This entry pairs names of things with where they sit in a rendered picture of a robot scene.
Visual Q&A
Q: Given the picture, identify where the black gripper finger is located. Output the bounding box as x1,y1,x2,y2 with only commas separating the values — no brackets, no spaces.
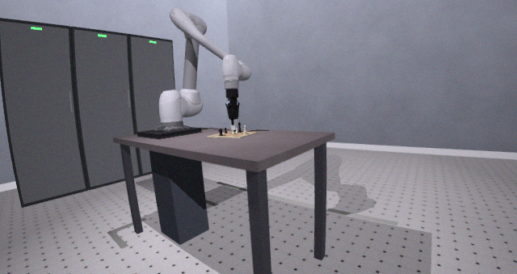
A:
234,101,240,128
225,101,236,130

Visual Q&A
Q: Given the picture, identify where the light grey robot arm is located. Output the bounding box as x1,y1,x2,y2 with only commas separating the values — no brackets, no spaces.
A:
155,8,251,132

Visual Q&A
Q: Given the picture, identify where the brown and cream chessboard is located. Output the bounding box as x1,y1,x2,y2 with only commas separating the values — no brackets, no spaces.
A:
208,131,258,138

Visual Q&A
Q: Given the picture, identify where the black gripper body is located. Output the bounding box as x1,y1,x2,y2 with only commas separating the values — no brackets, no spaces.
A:
226,89,238,107

